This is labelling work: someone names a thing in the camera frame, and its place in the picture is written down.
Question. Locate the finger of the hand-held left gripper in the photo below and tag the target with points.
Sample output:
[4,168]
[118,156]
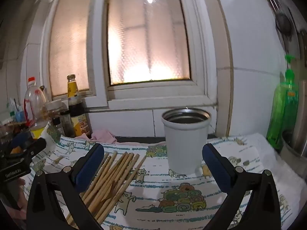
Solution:
[36,146]

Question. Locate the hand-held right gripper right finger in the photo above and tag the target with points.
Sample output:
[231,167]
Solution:
[215,170]

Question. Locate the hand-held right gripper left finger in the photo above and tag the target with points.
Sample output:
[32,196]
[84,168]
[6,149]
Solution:
[91,165]

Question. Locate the bunch of bamboo chopsticks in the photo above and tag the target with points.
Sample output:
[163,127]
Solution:
[115,175]

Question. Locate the white cup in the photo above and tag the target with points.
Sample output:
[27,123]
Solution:
[184,146]

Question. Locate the person's left hand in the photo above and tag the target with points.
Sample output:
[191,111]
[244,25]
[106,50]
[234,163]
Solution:
[16,212]

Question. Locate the small black cap bottle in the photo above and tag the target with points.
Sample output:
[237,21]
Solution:
[57,127]

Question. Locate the pink cloth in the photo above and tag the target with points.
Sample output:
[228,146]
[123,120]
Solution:
[103,136]

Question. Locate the red cap plastic bottle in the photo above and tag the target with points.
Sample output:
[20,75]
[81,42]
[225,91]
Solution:
[36,110]

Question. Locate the dark lid spice jar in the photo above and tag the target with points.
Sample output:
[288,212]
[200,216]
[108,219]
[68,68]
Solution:
[68,124]

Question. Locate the white lid jar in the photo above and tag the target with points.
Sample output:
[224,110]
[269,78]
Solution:
[54,107]

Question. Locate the yellow label sauce bottle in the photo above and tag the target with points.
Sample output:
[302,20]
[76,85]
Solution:
[75,115]

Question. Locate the cat printed cloth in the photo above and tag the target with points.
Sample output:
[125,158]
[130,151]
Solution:
[168,186]

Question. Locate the green dish soap bottle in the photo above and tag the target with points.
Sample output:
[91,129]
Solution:
[284,110]

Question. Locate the white framed frosted window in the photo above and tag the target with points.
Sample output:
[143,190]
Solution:
[144,40]

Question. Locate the hanging metal strainer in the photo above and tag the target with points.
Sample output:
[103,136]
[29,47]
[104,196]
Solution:
[284,26]

